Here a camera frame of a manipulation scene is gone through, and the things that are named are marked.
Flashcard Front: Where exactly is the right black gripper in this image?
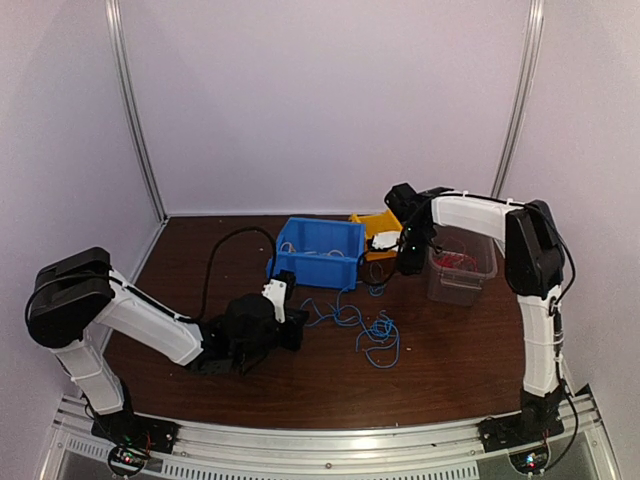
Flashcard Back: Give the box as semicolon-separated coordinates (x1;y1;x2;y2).
397;221;434;274

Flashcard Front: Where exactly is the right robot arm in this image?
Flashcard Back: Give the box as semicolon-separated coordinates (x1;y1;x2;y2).
384;183;574;442

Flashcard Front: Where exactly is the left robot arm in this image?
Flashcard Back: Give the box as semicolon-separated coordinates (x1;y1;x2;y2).
24;247;309;444

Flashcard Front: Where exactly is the yellow plastic bin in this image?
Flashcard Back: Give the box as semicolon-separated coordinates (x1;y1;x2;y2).
349;210;402;262

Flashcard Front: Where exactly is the clear grey plastic container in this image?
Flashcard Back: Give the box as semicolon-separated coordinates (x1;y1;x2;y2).
427;227;497;307

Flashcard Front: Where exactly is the blue plastic bin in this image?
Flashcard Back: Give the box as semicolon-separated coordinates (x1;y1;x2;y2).
274;217;365;291

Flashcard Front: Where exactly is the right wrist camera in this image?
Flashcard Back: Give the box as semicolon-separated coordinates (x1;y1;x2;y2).
367;230;401;252

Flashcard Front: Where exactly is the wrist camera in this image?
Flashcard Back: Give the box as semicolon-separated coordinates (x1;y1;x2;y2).
261;270;296;323
367;230;401;252

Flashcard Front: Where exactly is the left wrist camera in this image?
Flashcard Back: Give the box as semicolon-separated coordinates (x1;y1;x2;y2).
261;270;296;323

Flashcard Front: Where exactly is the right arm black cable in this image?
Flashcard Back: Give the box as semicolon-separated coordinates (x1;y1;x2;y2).
357;244;401;296

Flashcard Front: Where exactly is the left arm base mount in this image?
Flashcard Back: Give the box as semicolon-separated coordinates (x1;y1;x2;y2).
87;384;179;454

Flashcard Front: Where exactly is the aluminium front rail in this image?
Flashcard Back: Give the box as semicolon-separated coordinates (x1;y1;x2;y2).
35;393;622;479

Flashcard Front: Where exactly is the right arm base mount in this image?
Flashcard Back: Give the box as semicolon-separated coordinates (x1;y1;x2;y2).
478;387;565;452

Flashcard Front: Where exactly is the right aluminium frame post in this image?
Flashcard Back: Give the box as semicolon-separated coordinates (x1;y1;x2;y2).
490;0;545;199

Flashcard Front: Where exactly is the aluminium frame post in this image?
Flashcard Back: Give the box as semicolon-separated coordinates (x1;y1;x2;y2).
105;0;168;223
490;0;545;199

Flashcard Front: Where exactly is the left aluminium frame post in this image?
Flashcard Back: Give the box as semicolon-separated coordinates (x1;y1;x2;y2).
105;0;168;223

